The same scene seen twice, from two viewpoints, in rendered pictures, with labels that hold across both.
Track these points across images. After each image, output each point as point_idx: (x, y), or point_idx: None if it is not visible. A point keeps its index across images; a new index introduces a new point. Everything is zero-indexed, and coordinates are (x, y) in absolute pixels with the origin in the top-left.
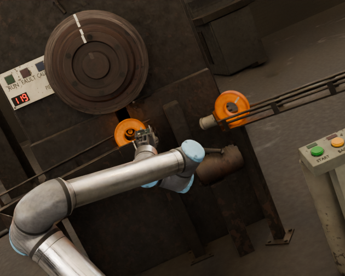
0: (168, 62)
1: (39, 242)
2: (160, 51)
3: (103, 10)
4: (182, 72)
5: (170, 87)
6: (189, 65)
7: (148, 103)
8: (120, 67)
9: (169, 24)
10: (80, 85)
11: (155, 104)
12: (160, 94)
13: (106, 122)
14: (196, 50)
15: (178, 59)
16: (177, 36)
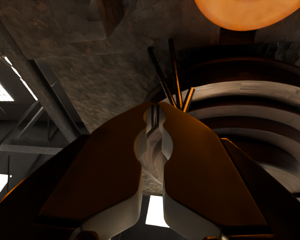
0: (109, 79)
1: None
2: (120, 98)
3: None
4: (84, 56)
5: (103, 52)
6: (71, 63)
7: (158, 33)
8: None
9: (104, 120)
10: (290, 191)
11: (142, 24)
12: (127, 44)
13: (297, 18)
14: (63, 81)
15: (91, 78)
16: (93, 106)
